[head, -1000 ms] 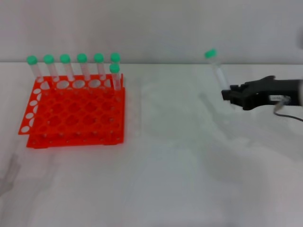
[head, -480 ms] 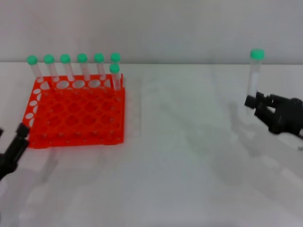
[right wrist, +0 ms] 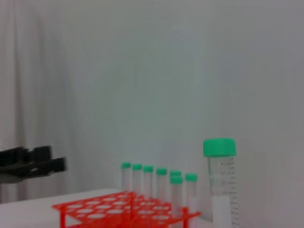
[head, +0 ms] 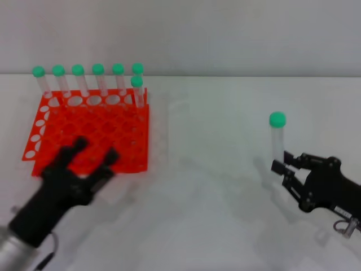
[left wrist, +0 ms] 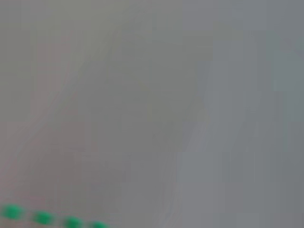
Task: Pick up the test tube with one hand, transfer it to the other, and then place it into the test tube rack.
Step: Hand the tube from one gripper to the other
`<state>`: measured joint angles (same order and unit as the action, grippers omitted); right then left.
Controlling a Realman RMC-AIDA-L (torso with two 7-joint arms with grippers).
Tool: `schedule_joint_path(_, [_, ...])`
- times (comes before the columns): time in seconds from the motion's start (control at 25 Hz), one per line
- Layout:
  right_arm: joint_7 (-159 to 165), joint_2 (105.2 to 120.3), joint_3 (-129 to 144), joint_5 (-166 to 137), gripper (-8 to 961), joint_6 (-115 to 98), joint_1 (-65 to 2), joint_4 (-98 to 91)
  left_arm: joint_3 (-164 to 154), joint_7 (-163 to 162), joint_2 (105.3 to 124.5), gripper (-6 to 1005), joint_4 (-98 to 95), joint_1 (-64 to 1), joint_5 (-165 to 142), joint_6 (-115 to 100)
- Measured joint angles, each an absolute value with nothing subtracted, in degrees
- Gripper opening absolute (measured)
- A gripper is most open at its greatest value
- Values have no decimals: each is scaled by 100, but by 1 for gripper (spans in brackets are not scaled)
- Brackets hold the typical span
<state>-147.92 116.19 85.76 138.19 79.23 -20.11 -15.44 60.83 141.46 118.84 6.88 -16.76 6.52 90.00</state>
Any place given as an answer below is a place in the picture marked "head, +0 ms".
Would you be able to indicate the orange test tube rack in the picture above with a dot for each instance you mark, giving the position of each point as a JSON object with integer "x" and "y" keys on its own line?
{"x": 93, "y": 124}

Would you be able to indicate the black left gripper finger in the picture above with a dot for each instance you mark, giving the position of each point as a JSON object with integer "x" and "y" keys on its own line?
{"x": 74, "y": 151}
{"x": 108, "y": 162}

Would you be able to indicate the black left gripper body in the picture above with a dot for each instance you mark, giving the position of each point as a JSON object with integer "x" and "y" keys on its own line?
{"x": 56, "y": 194}

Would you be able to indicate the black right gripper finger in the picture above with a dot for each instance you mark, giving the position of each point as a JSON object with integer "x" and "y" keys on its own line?
{"x": 292, "y": 176}
{"x": 296, "y": 162}

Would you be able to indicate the green capped test tube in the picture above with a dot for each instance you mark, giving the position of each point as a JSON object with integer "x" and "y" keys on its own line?
{"x": 137, "y": 81}
{"x": 39, "y": 71}
{"x": 97, "y": 69}
{"x": 138, "y": 67}
{"x": 58, "y": 70}
{"x": 77, "y": 69}
{"x": 277, "y": 119}
{"x": 118, "y": 68}

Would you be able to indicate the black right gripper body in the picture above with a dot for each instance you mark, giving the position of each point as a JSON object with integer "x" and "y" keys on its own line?
{"x": 327, "y": 183}

